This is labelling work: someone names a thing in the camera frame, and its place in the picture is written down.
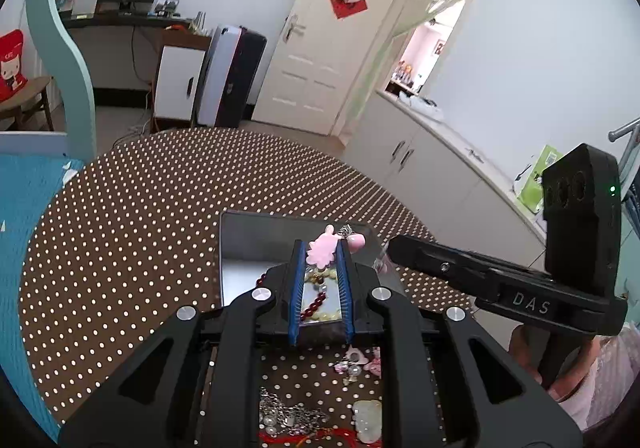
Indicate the teal curved bed frame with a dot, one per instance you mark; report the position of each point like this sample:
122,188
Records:
70,58

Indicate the long white counter cabinet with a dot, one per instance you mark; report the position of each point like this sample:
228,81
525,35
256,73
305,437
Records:
440,168

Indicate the white jade pendant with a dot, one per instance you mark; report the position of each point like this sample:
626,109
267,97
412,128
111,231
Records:
367,420

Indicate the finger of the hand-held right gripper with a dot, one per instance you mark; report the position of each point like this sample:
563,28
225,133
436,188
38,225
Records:
430,260

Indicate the green and white box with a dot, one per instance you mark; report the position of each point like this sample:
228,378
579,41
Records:
537,178

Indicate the white plastic bag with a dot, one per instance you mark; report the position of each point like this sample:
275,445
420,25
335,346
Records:
422,107

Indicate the small white cabinet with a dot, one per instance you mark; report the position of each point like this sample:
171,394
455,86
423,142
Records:
177,83

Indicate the metal tin box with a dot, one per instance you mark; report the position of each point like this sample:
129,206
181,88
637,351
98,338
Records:
260,238

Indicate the blue candy print blanket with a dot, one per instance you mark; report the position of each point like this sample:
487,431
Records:
25,238

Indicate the dark wooden desk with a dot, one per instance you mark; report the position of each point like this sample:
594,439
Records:
115,58

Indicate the sheer door curtain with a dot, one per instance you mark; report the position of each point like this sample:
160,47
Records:
435,13

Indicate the pink hand-shaped pendant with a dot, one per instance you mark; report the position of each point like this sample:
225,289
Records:
322,248

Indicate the person's right forearm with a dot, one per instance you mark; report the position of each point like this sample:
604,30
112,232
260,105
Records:
610,378

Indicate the pink charm cluster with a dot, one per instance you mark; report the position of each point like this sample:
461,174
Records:
357,364

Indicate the white panel door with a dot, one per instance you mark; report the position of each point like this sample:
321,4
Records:
310,53

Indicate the row of small figurines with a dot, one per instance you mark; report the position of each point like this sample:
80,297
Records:
407,75

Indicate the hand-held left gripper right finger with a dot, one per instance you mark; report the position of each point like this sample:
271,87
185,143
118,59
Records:
344,288

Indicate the grey metal rail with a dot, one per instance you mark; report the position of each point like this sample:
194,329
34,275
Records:
625,129

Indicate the white bed rail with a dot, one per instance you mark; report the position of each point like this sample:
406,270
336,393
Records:
30,142

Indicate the wooden chair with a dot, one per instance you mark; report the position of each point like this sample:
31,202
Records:
30,93

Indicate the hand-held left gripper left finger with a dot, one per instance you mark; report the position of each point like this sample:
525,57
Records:
295,288

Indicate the brown polka dot tablecloth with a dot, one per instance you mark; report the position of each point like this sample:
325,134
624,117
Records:
150,228

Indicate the black and white suitcase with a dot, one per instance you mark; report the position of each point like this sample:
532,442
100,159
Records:
230,78

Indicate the clear pink bead charm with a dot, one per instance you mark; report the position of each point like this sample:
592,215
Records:
383,262

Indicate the person's right hand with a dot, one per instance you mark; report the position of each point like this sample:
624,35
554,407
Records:
525,353

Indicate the red cartoon cushion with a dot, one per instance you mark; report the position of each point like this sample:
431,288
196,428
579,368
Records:
12,68

